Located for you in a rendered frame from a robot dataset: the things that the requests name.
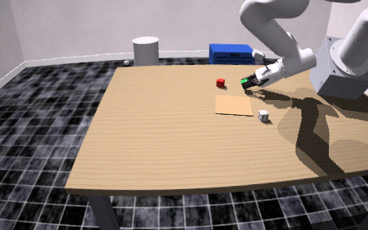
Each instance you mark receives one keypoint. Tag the white die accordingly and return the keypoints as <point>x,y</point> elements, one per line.
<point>263,115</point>

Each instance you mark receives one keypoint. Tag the peach flat mat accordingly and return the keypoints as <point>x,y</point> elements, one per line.
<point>230,105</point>

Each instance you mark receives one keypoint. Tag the red die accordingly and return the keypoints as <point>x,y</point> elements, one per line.
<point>220,83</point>

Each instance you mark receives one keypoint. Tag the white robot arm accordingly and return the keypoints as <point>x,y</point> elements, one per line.
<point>349,57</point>

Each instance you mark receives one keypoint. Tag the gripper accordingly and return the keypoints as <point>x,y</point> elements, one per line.
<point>270,76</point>

